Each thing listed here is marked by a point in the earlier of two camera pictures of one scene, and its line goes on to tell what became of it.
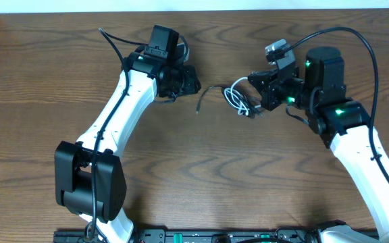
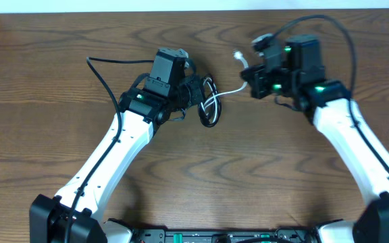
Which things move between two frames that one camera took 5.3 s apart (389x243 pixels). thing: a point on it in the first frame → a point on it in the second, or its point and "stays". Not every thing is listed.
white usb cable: (235, 99) → (238, 55)
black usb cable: (236, 100) → (209, 109)
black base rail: (282, 235) stays
